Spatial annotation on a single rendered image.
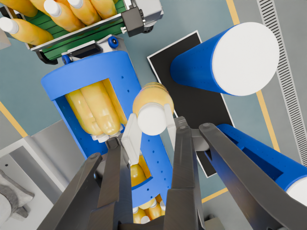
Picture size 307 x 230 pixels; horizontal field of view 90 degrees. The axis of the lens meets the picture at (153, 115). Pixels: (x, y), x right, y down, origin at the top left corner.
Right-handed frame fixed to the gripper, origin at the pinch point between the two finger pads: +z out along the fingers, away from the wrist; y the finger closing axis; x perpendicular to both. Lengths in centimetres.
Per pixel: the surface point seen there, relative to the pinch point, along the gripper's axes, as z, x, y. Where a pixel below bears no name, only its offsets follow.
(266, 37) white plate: 50, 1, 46
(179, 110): 132, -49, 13
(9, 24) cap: 37, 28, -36
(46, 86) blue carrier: 26.0, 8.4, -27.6
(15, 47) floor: 141, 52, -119
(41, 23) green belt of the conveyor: 57, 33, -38
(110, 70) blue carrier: 27.2, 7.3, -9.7
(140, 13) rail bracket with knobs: 51, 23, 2
